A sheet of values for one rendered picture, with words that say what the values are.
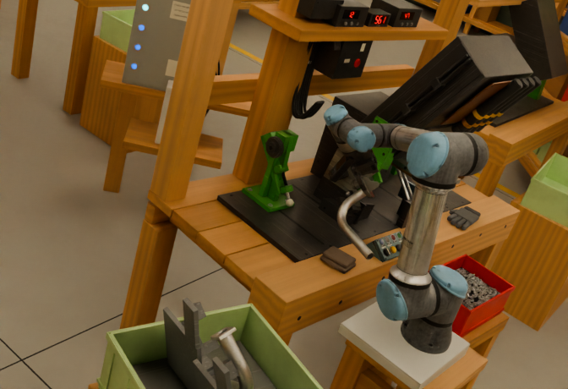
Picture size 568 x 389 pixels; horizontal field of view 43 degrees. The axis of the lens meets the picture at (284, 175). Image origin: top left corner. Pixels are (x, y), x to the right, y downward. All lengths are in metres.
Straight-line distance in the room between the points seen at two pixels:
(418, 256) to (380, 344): 0.32
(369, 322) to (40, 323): 1.57
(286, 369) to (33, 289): 1.79
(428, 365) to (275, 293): 0.48
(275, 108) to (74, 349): 1.31
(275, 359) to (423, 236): 0.50
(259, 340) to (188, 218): 0.62
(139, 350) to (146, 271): 0.82
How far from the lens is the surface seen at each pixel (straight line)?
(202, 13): 2.24
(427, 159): 1.85
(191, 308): 1.58
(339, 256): 2.36
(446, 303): 2.09
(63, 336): 3.21
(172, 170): 2.42
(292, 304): 2.15
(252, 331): 1.98
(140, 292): 2.70
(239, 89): 2.58
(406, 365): 2.11
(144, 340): 1.84
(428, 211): 1.91
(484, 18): 11.41
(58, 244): 3.73
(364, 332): 2.15
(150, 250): 2.59
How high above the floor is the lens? 2.12
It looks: 26 degrees down
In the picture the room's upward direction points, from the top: 17 degrees clockwise
